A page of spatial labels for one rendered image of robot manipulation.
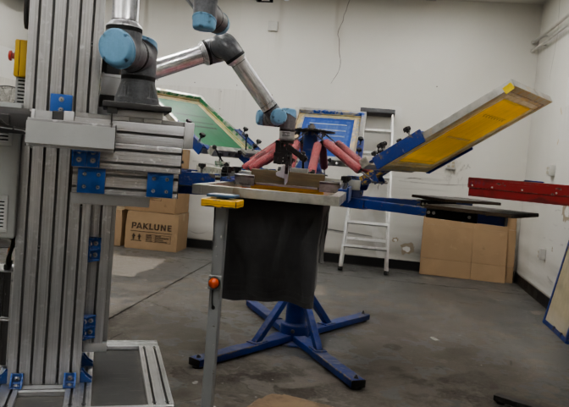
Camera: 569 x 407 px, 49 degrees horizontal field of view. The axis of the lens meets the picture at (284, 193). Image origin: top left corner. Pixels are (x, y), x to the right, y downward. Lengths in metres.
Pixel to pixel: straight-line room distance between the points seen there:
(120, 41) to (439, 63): 5.49
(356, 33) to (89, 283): 5.35
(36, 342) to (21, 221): 0.44
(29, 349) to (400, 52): 5.61
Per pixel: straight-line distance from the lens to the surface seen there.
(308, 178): 3.00
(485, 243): 7.17
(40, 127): 2.08
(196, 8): 2.06
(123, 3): 2.14
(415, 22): 7.32
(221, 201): 2.24
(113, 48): 2.09
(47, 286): 2.44
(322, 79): 7.23
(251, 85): 2.83
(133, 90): 2.20
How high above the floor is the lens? 1.11
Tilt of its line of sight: 3 degrees down
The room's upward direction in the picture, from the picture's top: 5 degrees clockwise
